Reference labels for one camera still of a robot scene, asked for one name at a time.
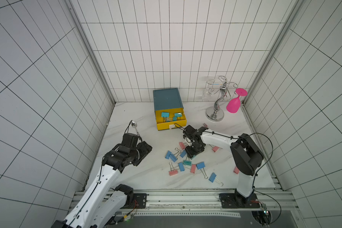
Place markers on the clear wine glass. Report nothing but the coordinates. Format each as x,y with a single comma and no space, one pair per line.
208,90

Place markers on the pink clip right pair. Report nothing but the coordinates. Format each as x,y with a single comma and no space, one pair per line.
214,148

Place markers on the chrome glass rack stand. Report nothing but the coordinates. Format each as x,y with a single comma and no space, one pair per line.
222,92

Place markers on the blue clip front right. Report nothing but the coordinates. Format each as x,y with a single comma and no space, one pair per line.
213,178

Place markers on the pink clip front left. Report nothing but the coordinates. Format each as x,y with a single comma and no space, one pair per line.
172,171

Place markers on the pink plastic wine glass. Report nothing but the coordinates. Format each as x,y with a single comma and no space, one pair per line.
235,104

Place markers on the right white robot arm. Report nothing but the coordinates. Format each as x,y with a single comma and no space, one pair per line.
246,154

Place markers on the blue clip lower right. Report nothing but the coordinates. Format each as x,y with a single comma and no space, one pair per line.
201,166

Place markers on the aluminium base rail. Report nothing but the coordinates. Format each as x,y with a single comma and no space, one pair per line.
204,203

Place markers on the blue clip lower centre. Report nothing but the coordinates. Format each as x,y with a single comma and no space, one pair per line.
181,166

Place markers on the pink clip top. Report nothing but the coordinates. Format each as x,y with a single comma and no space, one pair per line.
182,145

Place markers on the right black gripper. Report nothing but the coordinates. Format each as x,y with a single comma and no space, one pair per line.
194,147

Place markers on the pink clip lower centre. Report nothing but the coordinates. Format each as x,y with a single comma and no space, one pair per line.
193,168

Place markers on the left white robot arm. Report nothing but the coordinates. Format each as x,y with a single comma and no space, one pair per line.
93,211

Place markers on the teal drawer cabinet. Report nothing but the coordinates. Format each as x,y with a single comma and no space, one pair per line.
167,99

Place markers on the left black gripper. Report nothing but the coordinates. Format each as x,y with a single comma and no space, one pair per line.
145,150

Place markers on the teal clip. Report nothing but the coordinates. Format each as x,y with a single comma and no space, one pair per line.
165,116
187,162

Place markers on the yellow top drawer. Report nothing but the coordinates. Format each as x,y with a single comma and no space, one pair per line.
181,121

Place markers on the metal spoon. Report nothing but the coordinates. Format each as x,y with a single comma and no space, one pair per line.
134,126

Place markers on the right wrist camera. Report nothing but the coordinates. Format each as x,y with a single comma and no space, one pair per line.
189,133

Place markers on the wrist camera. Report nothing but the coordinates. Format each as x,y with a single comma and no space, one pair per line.
189,133
130,140

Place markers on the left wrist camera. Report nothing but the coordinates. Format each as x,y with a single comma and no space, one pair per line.
130,140

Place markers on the pink clip far right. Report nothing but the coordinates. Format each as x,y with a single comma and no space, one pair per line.
236,170

